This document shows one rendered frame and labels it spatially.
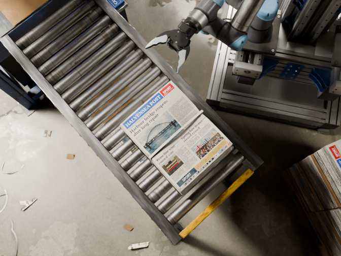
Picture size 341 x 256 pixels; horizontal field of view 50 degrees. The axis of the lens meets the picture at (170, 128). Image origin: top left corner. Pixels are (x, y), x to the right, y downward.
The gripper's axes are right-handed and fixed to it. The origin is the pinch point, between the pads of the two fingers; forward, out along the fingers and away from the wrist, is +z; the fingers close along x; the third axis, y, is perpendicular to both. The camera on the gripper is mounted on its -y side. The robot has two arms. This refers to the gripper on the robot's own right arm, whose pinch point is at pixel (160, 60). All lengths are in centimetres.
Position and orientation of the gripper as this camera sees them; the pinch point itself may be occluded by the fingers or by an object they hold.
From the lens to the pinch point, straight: 136.9
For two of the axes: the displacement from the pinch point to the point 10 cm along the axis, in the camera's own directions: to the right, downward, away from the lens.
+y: -0.8, 1.7, 9.8
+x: -7.8, -6.3, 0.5
